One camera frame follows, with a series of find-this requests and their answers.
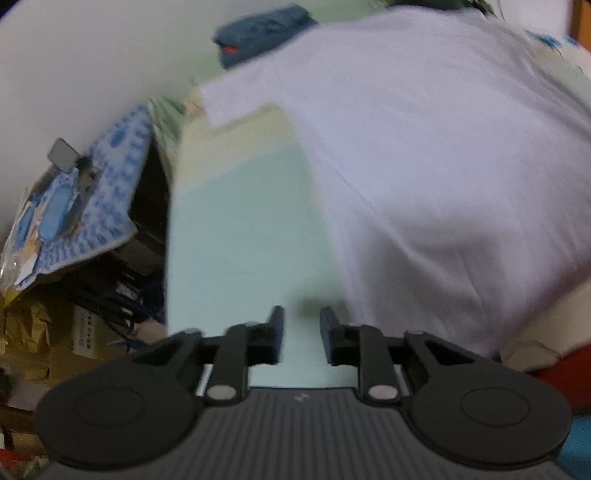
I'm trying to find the wooden door frame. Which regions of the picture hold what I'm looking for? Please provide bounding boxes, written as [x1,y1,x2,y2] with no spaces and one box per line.
[570,0,591,42]

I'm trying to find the dark green striped sweater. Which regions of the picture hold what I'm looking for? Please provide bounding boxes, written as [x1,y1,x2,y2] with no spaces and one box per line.
[462,0,497,21]

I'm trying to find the blue patterned towel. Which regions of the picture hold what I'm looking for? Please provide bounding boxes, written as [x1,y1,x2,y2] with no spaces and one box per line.
[14,104,153,287]

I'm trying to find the pastel cartoon printed bedsheet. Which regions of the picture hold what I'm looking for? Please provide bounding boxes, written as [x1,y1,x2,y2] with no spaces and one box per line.
[164,69,591,391]

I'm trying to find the person's red clothing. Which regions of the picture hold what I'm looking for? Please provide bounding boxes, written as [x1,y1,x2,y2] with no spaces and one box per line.
[531,342,591,416]

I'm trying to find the clear plastic bag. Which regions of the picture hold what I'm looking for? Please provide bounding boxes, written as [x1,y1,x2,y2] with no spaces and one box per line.
[0,185,47,296]

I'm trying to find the cardboard box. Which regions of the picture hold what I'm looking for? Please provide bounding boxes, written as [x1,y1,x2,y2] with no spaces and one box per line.
[0,295,75,370]

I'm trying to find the folded blue sweater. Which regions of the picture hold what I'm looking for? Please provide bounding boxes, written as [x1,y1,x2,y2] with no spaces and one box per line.
[213,4,319,70]

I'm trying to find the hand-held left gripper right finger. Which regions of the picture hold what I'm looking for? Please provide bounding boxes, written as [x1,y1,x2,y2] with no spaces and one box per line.
[320,306,476,406]

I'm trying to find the white shirt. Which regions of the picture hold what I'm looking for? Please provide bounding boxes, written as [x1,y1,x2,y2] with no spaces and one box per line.
[198,9,591,365]

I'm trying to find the dark nightstand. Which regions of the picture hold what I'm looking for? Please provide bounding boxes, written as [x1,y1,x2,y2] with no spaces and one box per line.
[124,138,169,278]

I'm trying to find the blue plastic packaging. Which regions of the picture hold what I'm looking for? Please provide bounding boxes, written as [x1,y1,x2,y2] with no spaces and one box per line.
[526,28,580,52]

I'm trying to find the blue plastic packets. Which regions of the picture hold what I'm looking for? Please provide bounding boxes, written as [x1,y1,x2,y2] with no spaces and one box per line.
[39,185,80,241]

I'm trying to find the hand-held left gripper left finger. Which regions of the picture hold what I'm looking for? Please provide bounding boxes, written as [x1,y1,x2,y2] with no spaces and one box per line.
[131,305,286,407]

